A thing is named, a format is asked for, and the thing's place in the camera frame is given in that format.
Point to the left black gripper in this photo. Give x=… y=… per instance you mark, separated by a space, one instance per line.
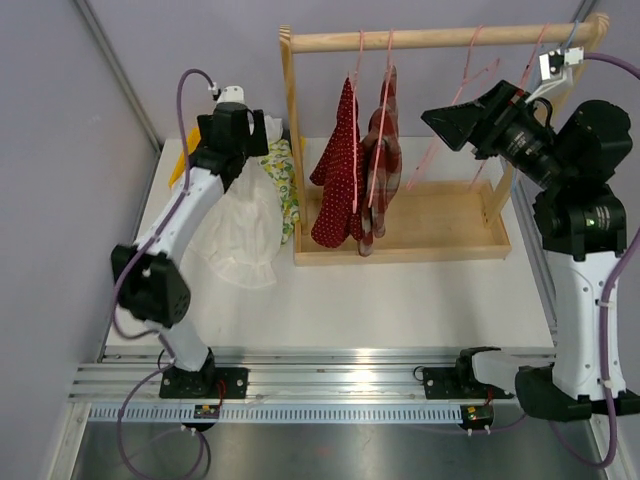
x=255 y=145

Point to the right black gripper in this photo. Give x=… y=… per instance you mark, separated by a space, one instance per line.
x=482 y=123

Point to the lemon print skirt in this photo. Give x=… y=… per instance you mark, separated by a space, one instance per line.
x=278 y=164

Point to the white skirt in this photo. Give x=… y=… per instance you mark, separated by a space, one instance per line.
x=241 y=235

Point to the pink hanger of lemon skirt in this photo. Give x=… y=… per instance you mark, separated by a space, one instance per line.
x=526 y=73

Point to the red plaid skirt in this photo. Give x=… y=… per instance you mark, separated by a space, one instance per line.
x=389 y=174

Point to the blue wire hanger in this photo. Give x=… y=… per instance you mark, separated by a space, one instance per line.
x=574 y=35

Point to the red polka dot skirt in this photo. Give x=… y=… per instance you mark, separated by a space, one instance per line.
x=335 y=222

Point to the pink hanger of polka skirt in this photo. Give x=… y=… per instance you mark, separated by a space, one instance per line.
x=357 y=169

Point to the pink hanger of plaid skirt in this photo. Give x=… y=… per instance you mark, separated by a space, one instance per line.
x=389 y=73

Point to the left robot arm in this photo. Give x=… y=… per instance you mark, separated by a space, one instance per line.
x=148 y=283

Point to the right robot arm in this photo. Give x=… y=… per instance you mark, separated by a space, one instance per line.
x=583 y=229

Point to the yellow plastic bin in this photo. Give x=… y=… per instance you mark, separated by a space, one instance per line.
x=193 y=139

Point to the wooden clothes rack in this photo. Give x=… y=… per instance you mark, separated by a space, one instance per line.
x=431 y=221

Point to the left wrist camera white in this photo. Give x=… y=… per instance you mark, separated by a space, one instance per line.
x=233 y=94

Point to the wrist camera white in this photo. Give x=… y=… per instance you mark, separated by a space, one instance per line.
x=546 y=92
x=233 y=94

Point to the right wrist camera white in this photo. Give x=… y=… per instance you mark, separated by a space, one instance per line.
x=546 y=92

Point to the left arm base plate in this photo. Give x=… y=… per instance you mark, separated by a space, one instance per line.
x=226 y=382

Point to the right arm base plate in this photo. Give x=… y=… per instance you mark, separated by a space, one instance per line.
x=443 y=383

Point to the aluminium mounting rail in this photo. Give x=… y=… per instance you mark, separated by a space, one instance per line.
x=380 y=386

